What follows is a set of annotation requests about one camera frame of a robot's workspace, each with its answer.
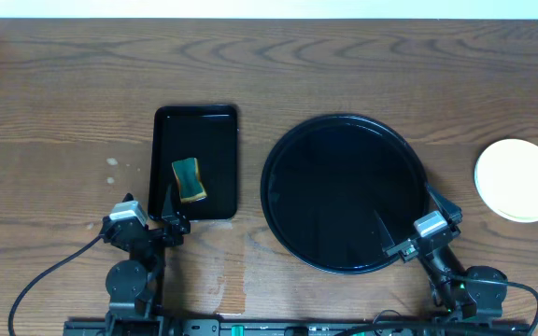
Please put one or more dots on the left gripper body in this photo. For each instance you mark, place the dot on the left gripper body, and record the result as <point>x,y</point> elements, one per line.
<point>155,231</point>

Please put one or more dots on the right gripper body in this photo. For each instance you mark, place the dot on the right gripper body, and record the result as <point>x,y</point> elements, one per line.
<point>410,250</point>

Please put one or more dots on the green and yellow sponge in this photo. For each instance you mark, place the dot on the green and yellow sponge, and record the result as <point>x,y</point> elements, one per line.
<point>189,183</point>

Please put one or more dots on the yellow plate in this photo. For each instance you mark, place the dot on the yellow plate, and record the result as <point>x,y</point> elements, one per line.
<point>507,164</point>

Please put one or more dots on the light blue plate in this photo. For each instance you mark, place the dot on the light blue plate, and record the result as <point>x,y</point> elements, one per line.
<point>519,205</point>

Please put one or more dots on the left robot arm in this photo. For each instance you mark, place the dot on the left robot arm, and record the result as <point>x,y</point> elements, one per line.
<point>134,285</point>

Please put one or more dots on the black round tray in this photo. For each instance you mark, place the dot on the black round tray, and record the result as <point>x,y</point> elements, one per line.
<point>322,182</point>

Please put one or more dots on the black rectangular tray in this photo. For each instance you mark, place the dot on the black rectangular tray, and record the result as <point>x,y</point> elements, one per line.
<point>208,133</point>

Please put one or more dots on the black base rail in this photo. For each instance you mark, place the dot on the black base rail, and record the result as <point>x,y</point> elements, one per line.
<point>214,327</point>

